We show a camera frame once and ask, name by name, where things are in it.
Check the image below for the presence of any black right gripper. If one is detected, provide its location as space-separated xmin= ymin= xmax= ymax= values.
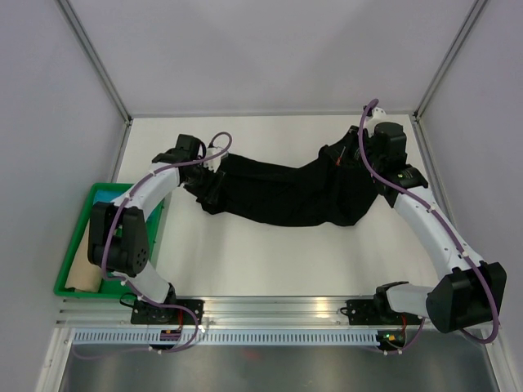
xmin=325 ymin=125 xmax=383 ymax=174

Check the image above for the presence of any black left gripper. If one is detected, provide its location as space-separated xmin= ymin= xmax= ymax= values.
xmin=183 ymin=159 xmax=226 ymax=205

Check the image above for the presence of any black t shirt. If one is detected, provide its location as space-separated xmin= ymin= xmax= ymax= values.
xmin=185 ymin=127 xmax=378 ymax=227

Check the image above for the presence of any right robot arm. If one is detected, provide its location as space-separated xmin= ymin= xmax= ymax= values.
xmin=336 ymin=122 xmax=507 ymax=344

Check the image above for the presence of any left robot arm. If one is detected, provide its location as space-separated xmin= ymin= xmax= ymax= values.
xmin=87 ymin=131 xmax=232 ymax=323

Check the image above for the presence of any rolled blue t shirt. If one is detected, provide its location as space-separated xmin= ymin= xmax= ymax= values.
xmin=92 ymin=189 xmax=122 ymax=204

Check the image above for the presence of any green plastic tray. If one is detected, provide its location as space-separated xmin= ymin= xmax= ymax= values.
xmin=54 ymin=183 xmax=168 ymax=300

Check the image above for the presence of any rolled beige t shirt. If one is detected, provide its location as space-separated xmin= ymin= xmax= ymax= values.
xmin=65 ymin=231 xmax=102 ymax=293

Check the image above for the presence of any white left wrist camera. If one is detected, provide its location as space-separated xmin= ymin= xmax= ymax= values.
xmin=203 ymin=146 xmax=228 ymax=172

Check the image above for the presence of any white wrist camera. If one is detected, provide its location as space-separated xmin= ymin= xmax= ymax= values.
xmin=203 ymin=146 xmax=228 ymax=172
xmin=364 ymin=106 xmax=387 ymax=123

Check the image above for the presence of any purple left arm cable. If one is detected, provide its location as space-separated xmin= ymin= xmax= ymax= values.
xmin=100 ymin=131 xmax=236 ymax=311

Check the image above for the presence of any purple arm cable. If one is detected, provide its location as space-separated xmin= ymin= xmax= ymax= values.
xmin=100 ymin=131 xmax=236 ymax=311
xmin=358 ymin=97 xmax=502 ymax=344

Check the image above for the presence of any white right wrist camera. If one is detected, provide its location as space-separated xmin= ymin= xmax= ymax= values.
xmin=364 ymin=106 xmax=387 ymax=123

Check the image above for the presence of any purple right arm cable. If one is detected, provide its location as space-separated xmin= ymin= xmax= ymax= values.
xmin=358 ymin=97 xmax=502 ymax=344

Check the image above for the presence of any left aluminium frame post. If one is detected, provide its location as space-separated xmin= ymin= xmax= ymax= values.
xmin=55 ymin=0 xmax=132 ymax=126

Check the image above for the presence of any aluminium frame post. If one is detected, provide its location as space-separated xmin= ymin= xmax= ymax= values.
xmin=55 ymin=0 xmax=132 ymax=126
xmin=412 ymin=0 xmax=491 ymax=122

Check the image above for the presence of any aluminium mounting rail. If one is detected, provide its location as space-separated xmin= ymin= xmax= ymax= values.
xmin=56 ymin=296 xmax=430 ymax=327

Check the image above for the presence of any white slotted cable duct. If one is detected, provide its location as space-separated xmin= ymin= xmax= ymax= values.
xmin=73 ymin=328 xmax=404 ymax=346

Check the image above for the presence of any right aluminium frame post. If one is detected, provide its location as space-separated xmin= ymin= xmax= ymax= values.
xmin=412 ymin=0 xmax=491 ymax=122

